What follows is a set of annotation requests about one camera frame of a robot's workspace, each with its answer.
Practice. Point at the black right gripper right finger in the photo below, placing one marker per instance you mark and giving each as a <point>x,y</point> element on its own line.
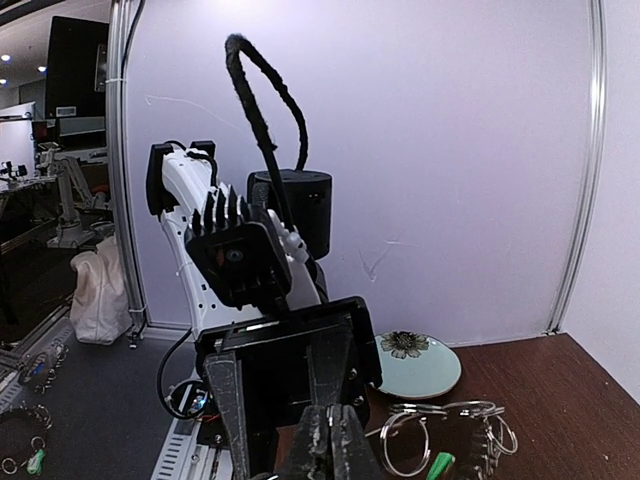
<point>352,457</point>

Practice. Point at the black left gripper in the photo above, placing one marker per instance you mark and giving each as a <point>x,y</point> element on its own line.
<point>262,374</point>

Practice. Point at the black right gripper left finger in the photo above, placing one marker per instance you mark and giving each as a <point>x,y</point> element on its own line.
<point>310,453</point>

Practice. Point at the green key tag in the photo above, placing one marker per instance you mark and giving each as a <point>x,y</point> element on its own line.
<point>441,467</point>

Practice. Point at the grey disc keyring organizer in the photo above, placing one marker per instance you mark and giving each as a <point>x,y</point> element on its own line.
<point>474,431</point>

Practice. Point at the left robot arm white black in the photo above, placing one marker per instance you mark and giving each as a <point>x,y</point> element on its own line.
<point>177,181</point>

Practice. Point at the teal plate with flower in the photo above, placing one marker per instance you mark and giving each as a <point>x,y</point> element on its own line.
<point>416,366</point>

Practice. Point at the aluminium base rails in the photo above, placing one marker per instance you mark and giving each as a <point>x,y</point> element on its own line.
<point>194,450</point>

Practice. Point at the white cloth bag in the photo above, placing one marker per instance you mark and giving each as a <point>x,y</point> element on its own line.
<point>99,311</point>

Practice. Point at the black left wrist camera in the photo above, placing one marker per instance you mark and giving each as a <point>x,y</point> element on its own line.
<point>235,246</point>

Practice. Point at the aluminium corner frame post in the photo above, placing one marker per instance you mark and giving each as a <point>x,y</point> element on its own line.
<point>591,165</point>

